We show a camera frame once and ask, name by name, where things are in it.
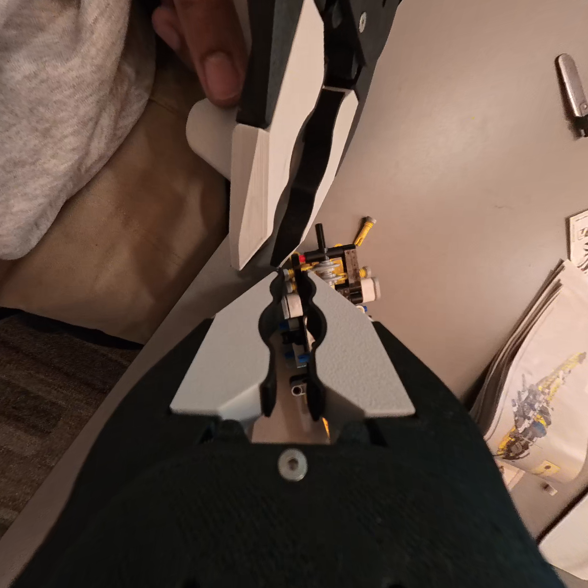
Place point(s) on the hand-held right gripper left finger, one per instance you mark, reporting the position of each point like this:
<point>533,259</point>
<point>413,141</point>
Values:
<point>225,363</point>

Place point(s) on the lego instruction booklet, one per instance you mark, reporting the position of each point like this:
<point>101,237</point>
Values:
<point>542,367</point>

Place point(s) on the yellow black lego assembly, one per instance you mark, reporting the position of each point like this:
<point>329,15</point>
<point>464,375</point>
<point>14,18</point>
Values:
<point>340,266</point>

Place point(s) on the silver metal tool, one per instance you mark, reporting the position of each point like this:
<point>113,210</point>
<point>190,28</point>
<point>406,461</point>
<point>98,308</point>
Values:
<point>572,92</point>

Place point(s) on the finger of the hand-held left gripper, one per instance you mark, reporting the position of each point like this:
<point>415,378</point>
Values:
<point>285,138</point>
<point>342,124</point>

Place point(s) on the white box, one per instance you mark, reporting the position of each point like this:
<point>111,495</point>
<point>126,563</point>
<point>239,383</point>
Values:
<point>569,537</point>

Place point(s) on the black white printed sheet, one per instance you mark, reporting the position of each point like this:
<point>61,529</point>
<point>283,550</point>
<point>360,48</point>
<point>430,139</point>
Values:
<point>579,239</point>

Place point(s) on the small grey lego piece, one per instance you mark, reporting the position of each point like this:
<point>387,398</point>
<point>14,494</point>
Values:
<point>549,488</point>

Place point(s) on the person's grey sweater torso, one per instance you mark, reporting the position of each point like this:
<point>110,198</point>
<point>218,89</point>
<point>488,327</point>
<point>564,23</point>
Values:
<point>55,101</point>

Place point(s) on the person's left hand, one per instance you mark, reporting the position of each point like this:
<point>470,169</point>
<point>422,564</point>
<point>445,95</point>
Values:
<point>216,50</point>

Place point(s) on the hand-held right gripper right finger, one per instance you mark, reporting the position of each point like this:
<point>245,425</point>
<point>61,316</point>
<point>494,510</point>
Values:
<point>358,363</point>

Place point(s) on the person's tan trouser leg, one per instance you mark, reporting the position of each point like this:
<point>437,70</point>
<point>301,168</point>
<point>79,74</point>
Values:
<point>119,229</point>

